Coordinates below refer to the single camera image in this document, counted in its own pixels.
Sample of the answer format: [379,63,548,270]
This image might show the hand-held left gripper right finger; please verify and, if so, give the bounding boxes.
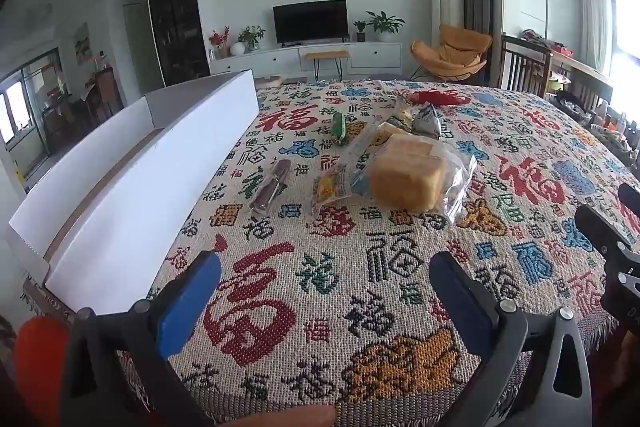
[429,251,593,427]

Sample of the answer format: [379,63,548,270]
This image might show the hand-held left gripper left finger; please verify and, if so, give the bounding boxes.
[60,249,223,427]

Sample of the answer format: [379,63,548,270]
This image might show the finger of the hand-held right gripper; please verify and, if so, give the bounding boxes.
[574,204,638,260]
[617,182,640,220]

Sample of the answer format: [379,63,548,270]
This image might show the bread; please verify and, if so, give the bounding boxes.
[345,134,478,225]

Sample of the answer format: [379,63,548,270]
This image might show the white cardboard box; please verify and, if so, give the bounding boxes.
[5,70,260,315]

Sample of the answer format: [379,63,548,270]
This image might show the brown snack bar packet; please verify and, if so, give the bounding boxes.
[248,158,292,214]

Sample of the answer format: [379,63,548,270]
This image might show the yellow snack packet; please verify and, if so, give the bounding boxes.
[310,162,353,218]

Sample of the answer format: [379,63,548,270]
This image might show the white triangular snack packet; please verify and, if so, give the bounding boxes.
[411,103,446,140]

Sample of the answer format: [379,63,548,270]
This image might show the packet with yellow squares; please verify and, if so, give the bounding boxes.
[350,122,401,168]

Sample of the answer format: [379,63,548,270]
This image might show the pale clear snack packet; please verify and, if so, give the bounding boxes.
[385,96,416,132]

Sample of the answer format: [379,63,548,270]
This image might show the red snack packet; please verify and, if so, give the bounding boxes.
[406,89,473,106]

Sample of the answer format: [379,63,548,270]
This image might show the green snack packet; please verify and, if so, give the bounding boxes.
[331,112,350,148]

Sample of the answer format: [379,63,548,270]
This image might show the printed woven blanket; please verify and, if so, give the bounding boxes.
[22,79,640,425]

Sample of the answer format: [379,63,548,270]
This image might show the cluttered side table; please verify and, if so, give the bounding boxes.
[550,92,640,162]

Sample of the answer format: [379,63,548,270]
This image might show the orange red cloth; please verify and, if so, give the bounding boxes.
[14,316,73,427]

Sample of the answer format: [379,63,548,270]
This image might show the dark wooden chair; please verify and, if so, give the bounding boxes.
[500,34,553,98]

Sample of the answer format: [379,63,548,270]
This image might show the bright window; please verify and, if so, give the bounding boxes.
[612,0,640,72]

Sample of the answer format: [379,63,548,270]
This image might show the white sheer curtain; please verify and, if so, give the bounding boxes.
[574,0,613,75]

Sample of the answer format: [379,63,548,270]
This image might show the orange lounge chair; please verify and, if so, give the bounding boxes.
[411,24,493,82]

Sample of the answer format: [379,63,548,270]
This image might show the brown wooden side cabinet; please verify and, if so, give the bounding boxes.
[82,67,123,122]

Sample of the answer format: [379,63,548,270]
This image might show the glass sliding door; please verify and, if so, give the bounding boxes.
[0,49,63,168]

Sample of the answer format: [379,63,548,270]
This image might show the white television cabinet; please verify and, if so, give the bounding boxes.
[209,42,402,78]

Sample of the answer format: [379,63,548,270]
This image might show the red flowers in vase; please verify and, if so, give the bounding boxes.
[208,27,231,60]

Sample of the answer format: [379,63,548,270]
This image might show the plant in white vase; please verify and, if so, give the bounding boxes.
[231,25,266,56]

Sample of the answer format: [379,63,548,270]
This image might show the wooden stool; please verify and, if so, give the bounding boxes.
[305,50,350,82]

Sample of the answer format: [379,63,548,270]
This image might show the large green potted plant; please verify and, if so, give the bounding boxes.
[366,11,406,42]

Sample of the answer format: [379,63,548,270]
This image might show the tall black cabinet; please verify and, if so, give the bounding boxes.
[145,0,211,88]

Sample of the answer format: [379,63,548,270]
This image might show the black television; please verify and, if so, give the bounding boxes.
[272,0,350,46]

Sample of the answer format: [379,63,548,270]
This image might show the wall picture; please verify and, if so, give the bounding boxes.
[74,23,92,65]

